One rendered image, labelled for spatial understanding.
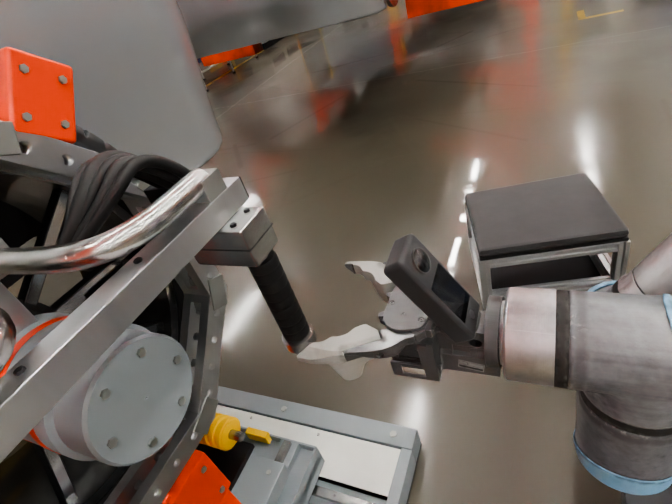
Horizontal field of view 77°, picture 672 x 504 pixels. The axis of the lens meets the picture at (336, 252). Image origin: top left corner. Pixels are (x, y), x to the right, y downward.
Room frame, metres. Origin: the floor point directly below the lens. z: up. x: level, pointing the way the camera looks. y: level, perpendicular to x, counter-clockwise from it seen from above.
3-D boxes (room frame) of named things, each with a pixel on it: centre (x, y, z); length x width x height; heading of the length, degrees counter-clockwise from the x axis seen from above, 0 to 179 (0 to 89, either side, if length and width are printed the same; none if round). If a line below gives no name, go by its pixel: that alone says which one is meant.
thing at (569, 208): (1.05, -0.64, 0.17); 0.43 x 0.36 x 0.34; 72
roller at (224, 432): (0.56, 0.39, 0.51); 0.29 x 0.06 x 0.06; 56
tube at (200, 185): (0.42, 0.22, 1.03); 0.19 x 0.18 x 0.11; 56
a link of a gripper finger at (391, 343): (0.30, -0.02, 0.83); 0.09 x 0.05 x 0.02; 92
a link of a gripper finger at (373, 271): (0.41, -0.04, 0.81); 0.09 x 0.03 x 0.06; 20
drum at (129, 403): (0.36, 0.31, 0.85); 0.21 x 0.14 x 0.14; 56
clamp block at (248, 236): (0.43, 0.11, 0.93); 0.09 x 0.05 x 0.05; 56
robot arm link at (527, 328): (0.26, -0.15, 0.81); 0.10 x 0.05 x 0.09; 146
